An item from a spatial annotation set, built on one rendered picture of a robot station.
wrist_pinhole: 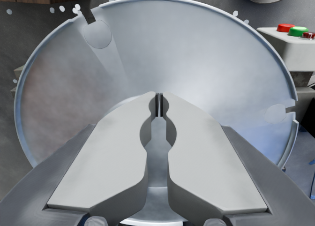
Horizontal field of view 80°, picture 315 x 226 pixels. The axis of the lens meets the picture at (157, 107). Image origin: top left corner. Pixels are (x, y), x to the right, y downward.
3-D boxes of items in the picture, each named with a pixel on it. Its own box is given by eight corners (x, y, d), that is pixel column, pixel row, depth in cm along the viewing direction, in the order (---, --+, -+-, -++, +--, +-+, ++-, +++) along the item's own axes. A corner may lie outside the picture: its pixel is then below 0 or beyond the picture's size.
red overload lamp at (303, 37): (297, 31, 32) (306, 33, 30) (312, 31, 32) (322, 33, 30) (295, 37, 32) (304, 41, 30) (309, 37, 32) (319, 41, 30)
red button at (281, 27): (275, 23, 38) (283, 26, 35) (289, 23, 37) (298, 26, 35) (273, 30, 38) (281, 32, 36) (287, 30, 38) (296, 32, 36)
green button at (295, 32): (286, 26, 34) (296, 29, 32) (302, 26, 34) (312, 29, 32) (284, 33, 35) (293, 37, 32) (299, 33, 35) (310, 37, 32)
